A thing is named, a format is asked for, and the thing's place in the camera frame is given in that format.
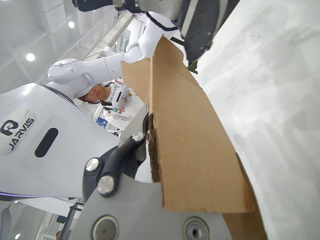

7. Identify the small brown carton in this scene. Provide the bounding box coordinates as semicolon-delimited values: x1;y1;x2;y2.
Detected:
120;34;268;240

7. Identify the person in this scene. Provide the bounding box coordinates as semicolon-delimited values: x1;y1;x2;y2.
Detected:
76;82;146;133

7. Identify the robot body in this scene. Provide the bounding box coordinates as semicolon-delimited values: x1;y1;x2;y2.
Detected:
0;82;153;199

